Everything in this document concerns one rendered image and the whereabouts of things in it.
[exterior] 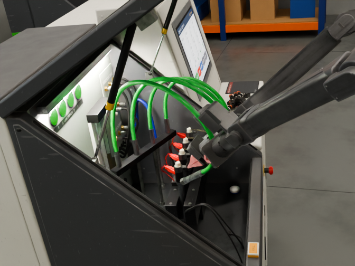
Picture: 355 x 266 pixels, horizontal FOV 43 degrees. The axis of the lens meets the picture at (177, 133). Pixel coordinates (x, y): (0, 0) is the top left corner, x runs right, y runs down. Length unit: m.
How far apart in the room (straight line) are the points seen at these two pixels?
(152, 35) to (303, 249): 1.64
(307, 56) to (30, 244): 0.92
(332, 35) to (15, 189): 0.92
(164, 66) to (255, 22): 5.02
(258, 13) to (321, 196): 4.01
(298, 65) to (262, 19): 5.48
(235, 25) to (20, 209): 5.68
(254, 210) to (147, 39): 0.72
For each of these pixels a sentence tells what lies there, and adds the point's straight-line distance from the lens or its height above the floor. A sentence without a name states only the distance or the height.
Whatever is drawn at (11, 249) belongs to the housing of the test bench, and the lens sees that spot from 1.40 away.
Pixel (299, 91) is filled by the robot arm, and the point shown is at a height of 1.53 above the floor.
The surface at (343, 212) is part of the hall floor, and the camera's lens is 3.10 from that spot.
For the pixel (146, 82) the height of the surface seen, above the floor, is 1.42.
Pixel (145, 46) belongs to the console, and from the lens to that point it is 1.70.
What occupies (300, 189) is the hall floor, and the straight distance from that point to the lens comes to 3.28.
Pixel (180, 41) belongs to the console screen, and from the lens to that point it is 1.84.
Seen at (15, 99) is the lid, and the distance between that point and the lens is 1.08.
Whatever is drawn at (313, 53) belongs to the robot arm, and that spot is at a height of 1.45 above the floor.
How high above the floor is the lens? 1.86
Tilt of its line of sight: 27 degrees down
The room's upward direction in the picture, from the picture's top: 7 degrees counter-clockwise
